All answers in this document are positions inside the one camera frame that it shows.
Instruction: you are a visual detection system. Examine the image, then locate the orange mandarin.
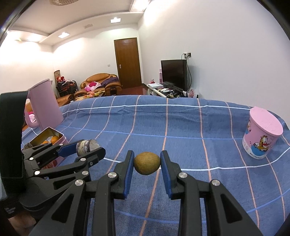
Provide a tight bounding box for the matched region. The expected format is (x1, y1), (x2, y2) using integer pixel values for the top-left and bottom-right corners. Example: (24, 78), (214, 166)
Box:
(50, 136), (59, 145)

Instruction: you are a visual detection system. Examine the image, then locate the pink electric kettle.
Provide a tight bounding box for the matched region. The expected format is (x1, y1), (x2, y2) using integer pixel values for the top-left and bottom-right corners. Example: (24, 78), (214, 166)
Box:
(25, 79), (64, 130)

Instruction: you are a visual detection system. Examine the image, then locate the green kiwi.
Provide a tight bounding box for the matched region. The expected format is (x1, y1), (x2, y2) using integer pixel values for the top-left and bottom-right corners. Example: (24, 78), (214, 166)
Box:
(134, 152), (161, 175)

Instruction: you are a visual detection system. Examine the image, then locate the black cable at socket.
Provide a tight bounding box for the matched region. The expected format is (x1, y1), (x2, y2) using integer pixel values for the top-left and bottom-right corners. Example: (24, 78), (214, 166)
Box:
(181, 52), (193, 90)

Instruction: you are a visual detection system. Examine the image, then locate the white tv stand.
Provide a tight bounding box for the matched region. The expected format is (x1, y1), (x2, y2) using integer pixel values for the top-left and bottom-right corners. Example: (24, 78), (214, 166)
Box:
(146, 82), (188, 98)

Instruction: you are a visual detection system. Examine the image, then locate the pink box beside television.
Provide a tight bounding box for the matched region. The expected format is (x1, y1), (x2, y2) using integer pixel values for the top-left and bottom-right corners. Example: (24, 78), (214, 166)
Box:
(159, 68), (163, 84)

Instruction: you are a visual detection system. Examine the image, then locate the pink tin box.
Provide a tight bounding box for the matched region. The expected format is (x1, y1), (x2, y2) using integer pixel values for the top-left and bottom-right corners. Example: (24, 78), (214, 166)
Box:
(23, 127), (68, 169)

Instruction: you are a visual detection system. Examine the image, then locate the brown wooden door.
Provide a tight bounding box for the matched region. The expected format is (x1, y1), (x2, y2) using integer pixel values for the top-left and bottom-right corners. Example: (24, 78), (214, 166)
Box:
(114, 37), (142, 88)

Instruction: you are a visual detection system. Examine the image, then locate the blue plaid tablecloth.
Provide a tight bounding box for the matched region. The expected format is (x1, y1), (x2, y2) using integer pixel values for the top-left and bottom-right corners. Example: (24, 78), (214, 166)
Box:
(57, 95), (289, 235)

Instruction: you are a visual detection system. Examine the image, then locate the pink cartoon paper cup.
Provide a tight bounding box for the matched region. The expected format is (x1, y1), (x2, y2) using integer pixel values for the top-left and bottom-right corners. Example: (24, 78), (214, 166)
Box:
(242, 107), (283, 160)

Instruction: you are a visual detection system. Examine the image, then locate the black television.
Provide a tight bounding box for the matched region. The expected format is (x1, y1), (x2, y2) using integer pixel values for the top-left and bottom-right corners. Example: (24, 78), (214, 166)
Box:
(161, 59), (188, 90)

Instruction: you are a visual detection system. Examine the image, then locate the brown armchair near kettle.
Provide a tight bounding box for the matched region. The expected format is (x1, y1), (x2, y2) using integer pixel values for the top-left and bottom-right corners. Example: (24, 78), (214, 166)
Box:
(56, 94), (74, 107)

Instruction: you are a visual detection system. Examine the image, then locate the brown leather sofa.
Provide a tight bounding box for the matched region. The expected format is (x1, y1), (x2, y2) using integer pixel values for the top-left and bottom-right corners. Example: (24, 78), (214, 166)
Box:
(73, 73), (122, 100)

